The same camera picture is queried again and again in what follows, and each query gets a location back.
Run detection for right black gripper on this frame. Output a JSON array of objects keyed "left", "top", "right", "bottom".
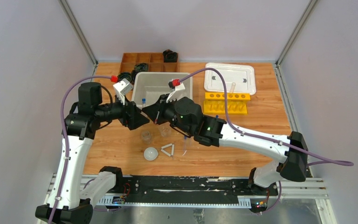
[{"left": 143, "top": 94, "right": 193, "bottom": 136}]

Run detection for clear glass beaker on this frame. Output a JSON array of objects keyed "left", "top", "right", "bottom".
[{"left": 158, "top": 124, "right": 172, "bottom": 138}]

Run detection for small clear glass jar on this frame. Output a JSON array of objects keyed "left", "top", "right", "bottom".
[{"left": 141, "top": 131, "right": 152, "bottom": 144}]

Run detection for white plastic bin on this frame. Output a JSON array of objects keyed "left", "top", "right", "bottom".
[{"left": 131, "top": 72, "right": 188, "bottom": 109}]

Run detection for clear test tube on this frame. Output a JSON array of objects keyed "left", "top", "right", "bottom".
[{"left": 230, "top": 82, "right": 236, "bottom": 93}]

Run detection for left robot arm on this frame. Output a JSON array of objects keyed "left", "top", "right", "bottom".
[{"left": 35, "top": 80, "right": 149, "bottom": 224}]

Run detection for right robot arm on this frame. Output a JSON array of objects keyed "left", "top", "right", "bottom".
[{"left": 142, "top": 97, "right": 308, "bottom": 195}]

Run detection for white clay triangle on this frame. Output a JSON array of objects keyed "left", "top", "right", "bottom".
[{"left": 160, "top": 143, "right": 175, "bottom": 157}]

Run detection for white round dish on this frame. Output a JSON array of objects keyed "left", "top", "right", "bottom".
[{"left": 144, "top": 147, "right": 158, "bottom": 161}]

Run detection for black round lens part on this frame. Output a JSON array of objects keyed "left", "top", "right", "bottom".
[
  {"left": 134, "top": 63, "right": 149, "bottom": 72},
  {"left": 131, "top": 70, "right": 140, "bottom": 82},
  {"left": 117, "top": 72, "right": 132, "bottom": 82},
  {"left": 162, "top": 49, "right": 178, "bottom": 63}
]

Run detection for wooden compartment tray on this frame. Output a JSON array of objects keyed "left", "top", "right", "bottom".
[{"left": 117, "top": 49, "right": 179, "bottom": 84}]

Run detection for yellow test tube rack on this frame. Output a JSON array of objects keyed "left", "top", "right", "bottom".
[{"left": 203, "top": 92, "right": 250, "bottom": 115}]

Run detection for white bin lid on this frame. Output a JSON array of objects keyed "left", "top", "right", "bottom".
[{"left": 204, "top": 63, "right": 256, "bottom": 96}]

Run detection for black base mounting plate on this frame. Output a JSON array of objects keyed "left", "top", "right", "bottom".
[{"left": 108, "top": 175, "right": 278, "bottom": 205}]

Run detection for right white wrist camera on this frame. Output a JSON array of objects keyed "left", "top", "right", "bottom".
[{"left": 166, "top": 79, "right": 186, "bottom": 103}]

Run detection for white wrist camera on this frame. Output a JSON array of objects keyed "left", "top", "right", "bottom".
[
  {"left": 113, "top": 79, "right": 133, "bottom": 105},
  {"left": 166, "top": 79, "right": 186, "bottom": 103}
]

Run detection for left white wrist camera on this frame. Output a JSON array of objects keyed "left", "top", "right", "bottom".
[{"left": 113, "top": 79, "right": 133, "bottom": 105}]

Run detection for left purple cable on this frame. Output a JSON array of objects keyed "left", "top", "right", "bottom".
[{"left": 48, "top": 75, "right": 119, "bottom": 224}]

